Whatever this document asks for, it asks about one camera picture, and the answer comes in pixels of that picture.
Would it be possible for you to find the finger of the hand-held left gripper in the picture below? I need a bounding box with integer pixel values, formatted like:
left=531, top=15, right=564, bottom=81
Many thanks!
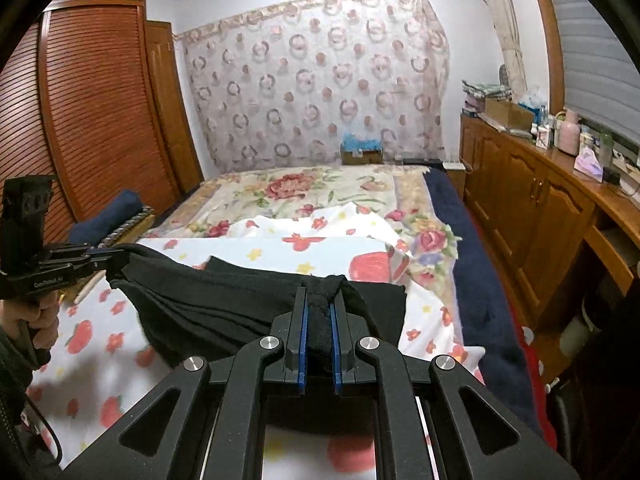
left=75, top=259, right=120, bottom=282
left=89, top=243, right=132, bottom=263

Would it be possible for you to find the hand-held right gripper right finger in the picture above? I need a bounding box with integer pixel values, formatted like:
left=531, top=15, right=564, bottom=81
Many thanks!
left=330, top=287, right=581, bottom=480

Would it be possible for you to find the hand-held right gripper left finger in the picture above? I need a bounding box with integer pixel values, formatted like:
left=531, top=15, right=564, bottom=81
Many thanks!
left=62, top=285, right=308, bottom=480

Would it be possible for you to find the black printed t-shirt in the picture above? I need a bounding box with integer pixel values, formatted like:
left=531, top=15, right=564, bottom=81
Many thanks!
left=107, top=242, right=408, bottom=376

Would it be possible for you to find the person's left forearm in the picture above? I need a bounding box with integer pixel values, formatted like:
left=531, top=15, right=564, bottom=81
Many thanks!
left=0, top=329, right=51, bottom=480

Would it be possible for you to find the person's left hand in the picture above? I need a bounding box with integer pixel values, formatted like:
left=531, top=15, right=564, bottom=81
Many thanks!
left=0, top=291, right=61, bottom=368

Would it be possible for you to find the wooden stick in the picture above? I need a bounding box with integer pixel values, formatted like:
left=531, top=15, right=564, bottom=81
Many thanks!
left=74, top=270, right=106, bottom=305

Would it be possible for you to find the navy blue pillow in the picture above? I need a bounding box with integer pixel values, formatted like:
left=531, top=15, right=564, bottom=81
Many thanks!
left=67, top=189, right=146, bottom=246

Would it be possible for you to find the beaded tile mat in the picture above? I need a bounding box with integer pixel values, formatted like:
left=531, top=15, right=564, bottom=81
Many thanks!
left=97, top=205, right=156, bottom=249

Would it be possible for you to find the wooden louvered wardrobe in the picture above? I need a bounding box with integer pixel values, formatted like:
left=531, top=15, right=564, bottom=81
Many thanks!
left=0, top=0, right=203, bottom=281

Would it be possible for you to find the navy blue blanket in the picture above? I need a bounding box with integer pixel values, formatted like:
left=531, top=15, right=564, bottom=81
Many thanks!
left=425, top=167, right=546, bottom=441

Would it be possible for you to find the floral bedsheet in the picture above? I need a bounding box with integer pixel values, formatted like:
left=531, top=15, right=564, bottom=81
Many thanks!
left=145, top=162, right=463, bottom=286

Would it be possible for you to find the cardboard box with blue cloth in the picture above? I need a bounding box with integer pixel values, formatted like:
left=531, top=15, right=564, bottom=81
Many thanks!
left=340, top=132, right=383, bottom=166

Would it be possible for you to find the wooden cabinet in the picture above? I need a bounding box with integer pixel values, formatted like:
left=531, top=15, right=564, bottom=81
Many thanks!
left=457, top=112, right=640, bottom=331

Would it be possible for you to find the circle patterned curtain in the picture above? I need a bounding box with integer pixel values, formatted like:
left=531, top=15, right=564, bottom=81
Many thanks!
left=175, top=0, right=451, bottom=173

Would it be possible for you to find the open cardboard box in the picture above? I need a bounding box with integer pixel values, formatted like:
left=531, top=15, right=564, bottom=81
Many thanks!
left=484, top=97, right=536, bottom=131

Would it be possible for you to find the stack of folded cloths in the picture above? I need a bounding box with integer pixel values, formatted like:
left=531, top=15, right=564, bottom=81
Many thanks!
left=461, top=79, right=513, bottom=116

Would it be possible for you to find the purple tissue pack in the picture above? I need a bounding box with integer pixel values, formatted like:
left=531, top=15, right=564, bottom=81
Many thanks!
left=575, top=149, right=607, bottom=182

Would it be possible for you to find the pink jug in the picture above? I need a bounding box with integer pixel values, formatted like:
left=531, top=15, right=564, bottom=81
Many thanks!
left=556, top=109, right=582, bottom=156

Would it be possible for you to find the green bottle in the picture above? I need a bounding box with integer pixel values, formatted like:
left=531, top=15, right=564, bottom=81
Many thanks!
left=598, top=130, right=615, bottom=168

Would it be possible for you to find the beige tied curtain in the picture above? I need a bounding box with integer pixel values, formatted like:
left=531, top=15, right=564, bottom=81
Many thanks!
left=480, top=0, right=526, bottom=91

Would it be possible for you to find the grey window blind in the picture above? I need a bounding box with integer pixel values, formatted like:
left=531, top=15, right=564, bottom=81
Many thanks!
left=542, top=0, right=640, bottom=151

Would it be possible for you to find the black cable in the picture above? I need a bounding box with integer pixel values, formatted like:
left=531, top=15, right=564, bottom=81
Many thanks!
left=24, top=394, right=64, bottom=462

